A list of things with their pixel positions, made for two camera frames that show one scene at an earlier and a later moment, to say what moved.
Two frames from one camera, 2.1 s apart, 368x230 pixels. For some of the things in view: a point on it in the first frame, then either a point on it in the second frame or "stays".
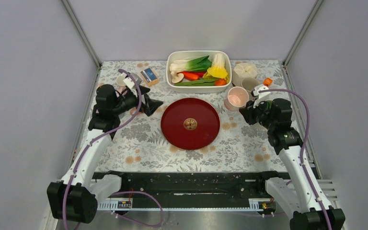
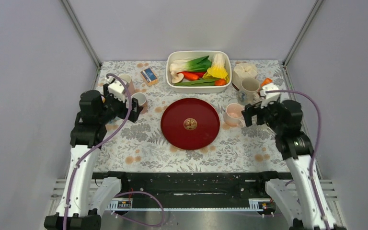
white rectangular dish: (172, 55) stays
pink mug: (237, 97) -> (233, 114)
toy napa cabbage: (218, 69) stays
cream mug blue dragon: (249, 84) stays
